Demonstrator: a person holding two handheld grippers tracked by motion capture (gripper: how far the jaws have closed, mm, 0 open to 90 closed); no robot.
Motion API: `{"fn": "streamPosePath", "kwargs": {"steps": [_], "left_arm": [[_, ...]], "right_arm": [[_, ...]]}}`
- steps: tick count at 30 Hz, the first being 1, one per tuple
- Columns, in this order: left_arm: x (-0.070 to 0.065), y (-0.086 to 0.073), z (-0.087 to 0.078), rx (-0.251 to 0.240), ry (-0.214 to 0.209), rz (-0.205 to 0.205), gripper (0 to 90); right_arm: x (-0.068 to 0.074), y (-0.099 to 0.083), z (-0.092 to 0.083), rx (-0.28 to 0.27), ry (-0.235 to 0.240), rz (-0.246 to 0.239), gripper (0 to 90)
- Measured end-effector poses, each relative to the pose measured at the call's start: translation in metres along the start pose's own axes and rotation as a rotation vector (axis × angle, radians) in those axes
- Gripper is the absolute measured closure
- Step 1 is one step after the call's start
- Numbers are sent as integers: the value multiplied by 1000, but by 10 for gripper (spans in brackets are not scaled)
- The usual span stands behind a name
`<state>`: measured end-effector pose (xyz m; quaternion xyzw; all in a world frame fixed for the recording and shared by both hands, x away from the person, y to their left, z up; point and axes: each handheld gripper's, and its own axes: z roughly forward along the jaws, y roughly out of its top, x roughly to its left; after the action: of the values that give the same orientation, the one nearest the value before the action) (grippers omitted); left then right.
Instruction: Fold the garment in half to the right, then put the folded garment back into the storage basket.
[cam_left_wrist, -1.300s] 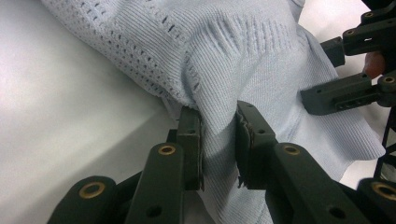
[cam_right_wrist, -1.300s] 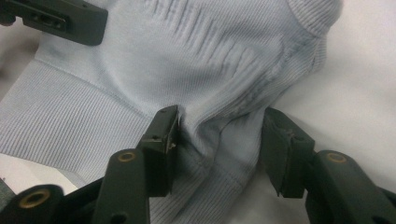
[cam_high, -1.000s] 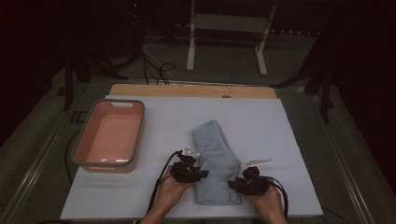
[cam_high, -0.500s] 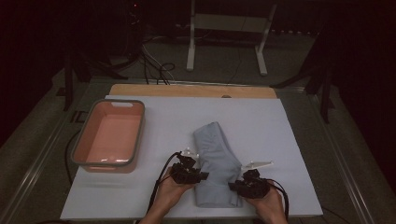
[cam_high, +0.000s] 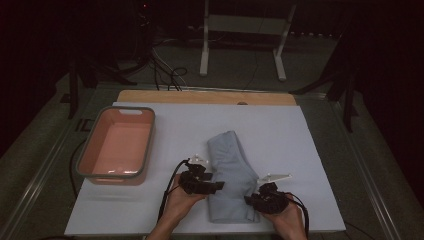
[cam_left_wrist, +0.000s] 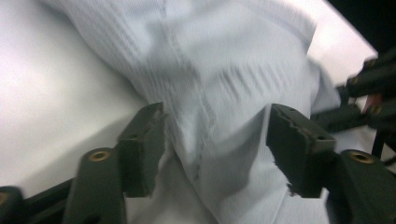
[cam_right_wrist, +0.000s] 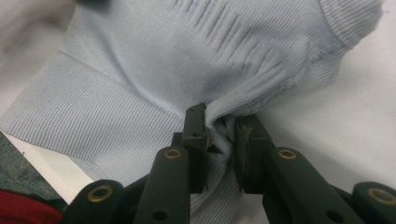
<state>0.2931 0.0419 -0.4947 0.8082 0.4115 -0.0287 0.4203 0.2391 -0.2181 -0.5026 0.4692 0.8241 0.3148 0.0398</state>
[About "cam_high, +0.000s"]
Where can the black tripod stand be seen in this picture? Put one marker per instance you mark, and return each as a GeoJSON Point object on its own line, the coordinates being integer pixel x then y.
{"type": "Point", "coordinates": [348, 100]}

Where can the black stand with long legs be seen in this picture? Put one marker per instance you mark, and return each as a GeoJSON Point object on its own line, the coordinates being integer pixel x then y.
{"type": "Point", "coordinates": [73, 90]}

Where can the pink basin with grey rim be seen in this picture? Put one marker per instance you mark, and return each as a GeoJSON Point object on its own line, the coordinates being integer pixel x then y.
{"type": "Point", "coordinates": [120, 146]}

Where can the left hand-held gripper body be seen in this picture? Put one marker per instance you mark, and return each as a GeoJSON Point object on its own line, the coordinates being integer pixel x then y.
{"type": "Point", "coordinates": [195, 183]}

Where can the person's right hand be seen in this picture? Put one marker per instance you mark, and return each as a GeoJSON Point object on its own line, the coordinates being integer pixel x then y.
{"type": "Point", "coordinates": [288, 221]}

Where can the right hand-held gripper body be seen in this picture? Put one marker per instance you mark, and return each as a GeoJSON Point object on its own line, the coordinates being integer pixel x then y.
{"type": "Point", "coordinates": [271, 201]}

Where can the light blue shirt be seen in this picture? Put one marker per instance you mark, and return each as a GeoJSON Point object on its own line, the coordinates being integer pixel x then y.
{"type": "Point", "coordinates": [230, 160]}

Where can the dark equipment rack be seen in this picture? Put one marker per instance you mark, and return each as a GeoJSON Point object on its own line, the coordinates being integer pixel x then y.
{"type": "Point", "coordinates": [145, 30]}

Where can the person's left hand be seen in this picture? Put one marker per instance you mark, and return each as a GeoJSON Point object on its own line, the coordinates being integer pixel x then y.
{"type": "Point", "coordinates": [178, 205]}

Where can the white metal stand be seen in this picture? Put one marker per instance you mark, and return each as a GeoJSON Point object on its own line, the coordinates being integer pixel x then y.
{"type": "Point", "coordinates": [243, 24]}

